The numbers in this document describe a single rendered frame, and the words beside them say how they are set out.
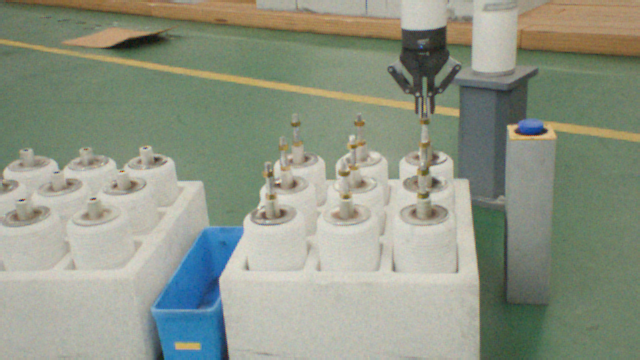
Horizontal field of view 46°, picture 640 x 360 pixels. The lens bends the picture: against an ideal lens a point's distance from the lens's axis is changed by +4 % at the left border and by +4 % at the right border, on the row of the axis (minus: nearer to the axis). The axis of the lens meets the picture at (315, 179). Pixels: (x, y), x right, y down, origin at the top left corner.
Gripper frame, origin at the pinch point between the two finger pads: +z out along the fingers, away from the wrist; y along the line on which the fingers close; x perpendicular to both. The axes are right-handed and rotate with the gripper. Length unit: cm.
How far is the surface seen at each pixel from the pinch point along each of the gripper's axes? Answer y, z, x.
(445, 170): 3.8, 10.8, -3.3
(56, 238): -57, 13, -30
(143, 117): -110, 35, 98
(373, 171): -8.8, 10.6, -5.0
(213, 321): -30, 25, -33
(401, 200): -2.4, 11.5, -15.1
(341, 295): -9.3, 19.4, -32.6
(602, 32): 45, 28, 179
